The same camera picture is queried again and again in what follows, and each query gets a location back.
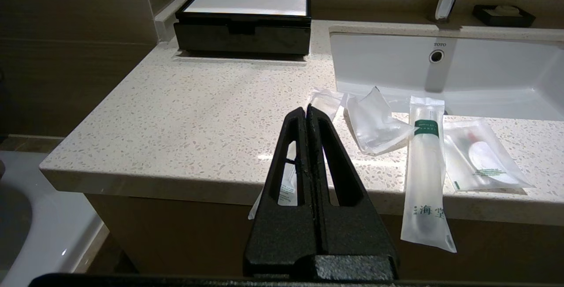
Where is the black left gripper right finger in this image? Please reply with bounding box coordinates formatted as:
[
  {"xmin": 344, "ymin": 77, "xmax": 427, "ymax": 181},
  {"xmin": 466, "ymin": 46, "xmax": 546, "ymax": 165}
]
[{"xmin": 307, "ymin": 104, "xmax": 400, "ymax": 279}]

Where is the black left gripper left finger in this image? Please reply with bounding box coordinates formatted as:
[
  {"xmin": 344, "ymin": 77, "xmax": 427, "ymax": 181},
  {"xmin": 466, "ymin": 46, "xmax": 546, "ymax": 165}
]
[{"xmin": 243, "ymin": 107, "xmax": 319, "ymax": 276}]

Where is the long clear packet green print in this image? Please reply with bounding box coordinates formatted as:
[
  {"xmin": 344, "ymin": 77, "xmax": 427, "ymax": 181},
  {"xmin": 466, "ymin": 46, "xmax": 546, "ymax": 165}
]
[{"xmin": 248, "ymin": 89, "xmax": 345, "ymax": 220}]

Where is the black box with white lid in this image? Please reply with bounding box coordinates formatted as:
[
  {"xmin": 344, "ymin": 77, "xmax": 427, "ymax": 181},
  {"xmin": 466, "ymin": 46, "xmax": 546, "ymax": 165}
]
[{"xmin": 174, "ymin": 0, "xmax": 312, "ymax": 60}]

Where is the toothbrush packet dark green band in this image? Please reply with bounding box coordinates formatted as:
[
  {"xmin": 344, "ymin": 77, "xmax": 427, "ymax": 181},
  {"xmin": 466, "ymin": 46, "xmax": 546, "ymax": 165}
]
[{"xmin": 400, "ymin": 96, "xmax": 457, "ymax": 253}]

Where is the wooden vanity cabinet front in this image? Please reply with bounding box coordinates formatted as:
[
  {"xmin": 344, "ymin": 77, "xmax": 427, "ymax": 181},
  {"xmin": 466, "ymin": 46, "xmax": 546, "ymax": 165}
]
[{"xmin": 86, "ymin": 194, "xmax": 564, "ymax": 281}]

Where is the crumpled clear plastic packet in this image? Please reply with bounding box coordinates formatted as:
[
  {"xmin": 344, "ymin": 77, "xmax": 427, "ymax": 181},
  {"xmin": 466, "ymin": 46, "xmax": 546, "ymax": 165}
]
[{"xmin": 346, "ymin": 86, "xmax": 417, "ymax": 156}]

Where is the flat packet with cotton swabs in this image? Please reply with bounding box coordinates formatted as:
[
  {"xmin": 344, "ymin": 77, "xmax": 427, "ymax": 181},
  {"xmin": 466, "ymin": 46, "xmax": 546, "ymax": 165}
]
[{"xmin": 443, "ymin": 119, "xmax": 535, "ymax": 192}]

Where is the white ceramic sink basin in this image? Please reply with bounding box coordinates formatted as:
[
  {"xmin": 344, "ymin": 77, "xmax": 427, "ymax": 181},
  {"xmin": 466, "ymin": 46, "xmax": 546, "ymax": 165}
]
[{"xmin": 329, "ymin": 31, "xmax": 564, "ymax": 121}]

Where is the white bathtub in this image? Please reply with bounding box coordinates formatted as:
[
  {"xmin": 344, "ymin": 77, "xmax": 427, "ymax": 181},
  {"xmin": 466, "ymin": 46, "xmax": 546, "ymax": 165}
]
[{"xmin": 0, "ymin": 150, "xmax": 104, "ymax": 287}]

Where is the black soap dish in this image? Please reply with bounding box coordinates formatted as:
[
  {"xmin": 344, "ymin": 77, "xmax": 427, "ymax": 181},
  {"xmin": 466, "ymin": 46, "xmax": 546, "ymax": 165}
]
[{"xmin": 472, "ymin": 4, "xmax": 536, "ymax": 28}]

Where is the pale soap bar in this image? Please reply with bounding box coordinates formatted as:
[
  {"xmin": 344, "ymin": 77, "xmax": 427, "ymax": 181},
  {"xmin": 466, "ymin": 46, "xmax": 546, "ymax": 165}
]
[{"xmin": 485, "ymin": 6, "xmax": 520, "ymax": 16}]

